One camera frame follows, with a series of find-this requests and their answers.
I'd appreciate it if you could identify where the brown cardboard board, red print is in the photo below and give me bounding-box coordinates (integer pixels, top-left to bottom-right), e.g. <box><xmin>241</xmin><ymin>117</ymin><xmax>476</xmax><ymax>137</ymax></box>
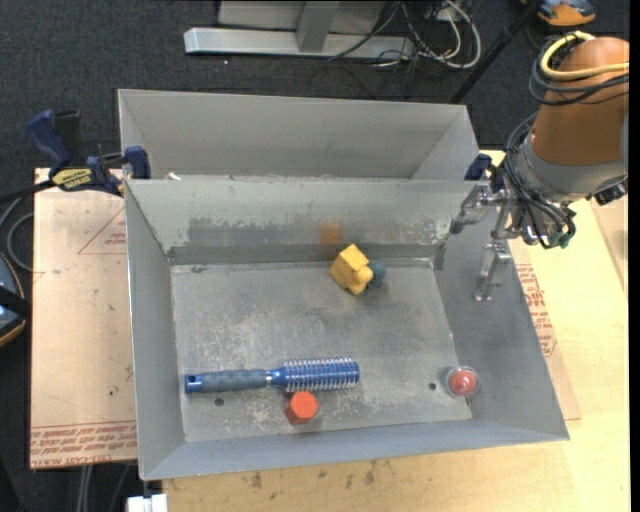
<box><xmin>29</xmin><ymin>167</ymin><xmax>584</xmax><ymax>471</ymax></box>

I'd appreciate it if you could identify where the blue hairbrush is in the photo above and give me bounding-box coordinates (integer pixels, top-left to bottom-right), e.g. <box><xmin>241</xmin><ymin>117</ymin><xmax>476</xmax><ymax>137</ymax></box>
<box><xmin>183</xmin><ymin>355</ymin><xmax>361</xmax><ymax>397</ymax></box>

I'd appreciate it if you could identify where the yellow toy block figure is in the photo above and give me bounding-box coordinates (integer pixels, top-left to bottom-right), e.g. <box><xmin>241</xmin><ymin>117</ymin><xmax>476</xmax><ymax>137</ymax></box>
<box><xmin>327</xmin><ymin>243</ymin><xmax>375</xmax><ymax>296</ymax></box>

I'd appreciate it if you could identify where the grey metal bin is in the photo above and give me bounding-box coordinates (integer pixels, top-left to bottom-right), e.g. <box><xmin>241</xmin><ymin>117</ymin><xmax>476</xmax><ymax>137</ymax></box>
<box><xmin>117</xmin><ymin>88</ymin><xmax>571</xmax><ymax>482</ymax></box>

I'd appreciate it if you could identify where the orange hexagonal block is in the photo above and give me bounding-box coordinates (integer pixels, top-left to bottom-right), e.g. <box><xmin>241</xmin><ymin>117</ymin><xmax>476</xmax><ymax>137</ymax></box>
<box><xmin>283</xmin><ymin>390</ymin><xmax>321</xmax><ymax>427</ymax></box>

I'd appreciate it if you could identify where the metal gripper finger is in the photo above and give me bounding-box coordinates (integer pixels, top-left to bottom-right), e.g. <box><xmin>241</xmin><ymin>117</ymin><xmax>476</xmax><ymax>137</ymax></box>
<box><xmin>448</xmin><ymin>184</ymin><xmax>495</xmax><ymax>236</ymax></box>
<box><xmin>472</xmin><ymin>242</ymin><xmax>513</xmax><ymax>303</ymax></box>

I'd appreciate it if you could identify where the black cylinder on white bracket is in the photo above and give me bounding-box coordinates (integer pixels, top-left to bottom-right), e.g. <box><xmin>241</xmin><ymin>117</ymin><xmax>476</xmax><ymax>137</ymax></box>
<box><xmin>592</xmin><ymin>180</ymin><xmax>629</xmax><ymax>207</ymax></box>

